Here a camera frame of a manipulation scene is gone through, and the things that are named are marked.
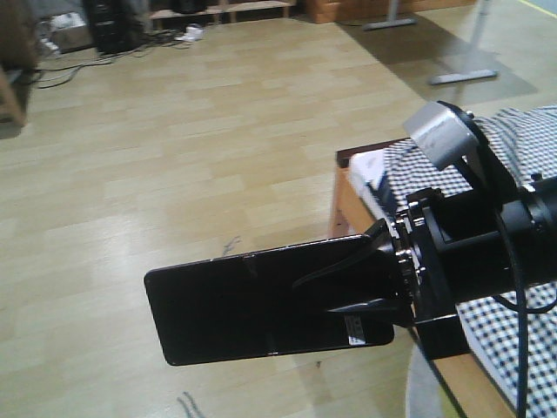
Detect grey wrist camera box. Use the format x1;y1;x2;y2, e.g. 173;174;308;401
403;101;479;171

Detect black smartphone with pink frame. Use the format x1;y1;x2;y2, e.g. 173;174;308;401
144;235;394;366

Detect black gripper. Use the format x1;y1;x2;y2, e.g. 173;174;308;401
292;104;533;360

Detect black white checkered duvet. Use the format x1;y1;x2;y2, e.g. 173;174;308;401
350;106;557;418

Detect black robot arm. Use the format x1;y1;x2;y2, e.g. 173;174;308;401
327;101;556;359

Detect white sneaker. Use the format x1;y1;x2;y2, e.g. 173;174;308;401
174;24;205;43

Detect grey desk leg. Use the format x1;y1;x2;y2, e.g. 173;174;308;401
426;0;500;86

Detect black computer tower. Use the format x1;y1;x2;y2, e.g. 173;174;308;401
82;0;143;55

